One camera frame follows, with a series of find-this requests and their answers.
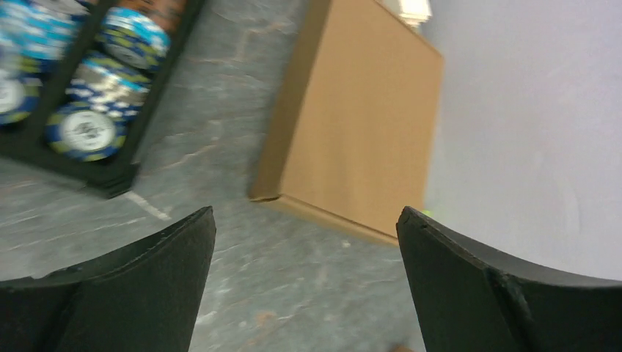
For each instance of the blue yellow poker chip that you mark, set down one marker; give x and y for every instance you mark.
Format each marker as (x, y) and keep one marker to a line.
(79, 132)
(19, 98)

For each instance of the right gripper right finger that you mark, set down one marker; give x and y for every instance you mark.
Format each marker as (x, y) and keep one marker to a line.
(472, 297)

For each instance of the black poker chip case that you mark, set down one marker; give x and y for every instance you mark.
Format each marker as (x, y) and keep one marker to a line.
(117, 56)

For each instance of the blue white toy block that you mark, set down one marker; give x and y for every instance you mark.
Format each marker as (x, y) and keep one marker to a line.
(415, 12)

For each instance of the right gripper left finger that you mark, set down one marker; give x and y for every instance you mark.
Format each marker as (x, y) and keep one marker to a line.
(144, 296)

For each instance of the brown cardboard box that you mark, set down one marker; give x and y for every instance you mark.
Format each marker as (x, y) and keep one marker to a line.
(350, 137)

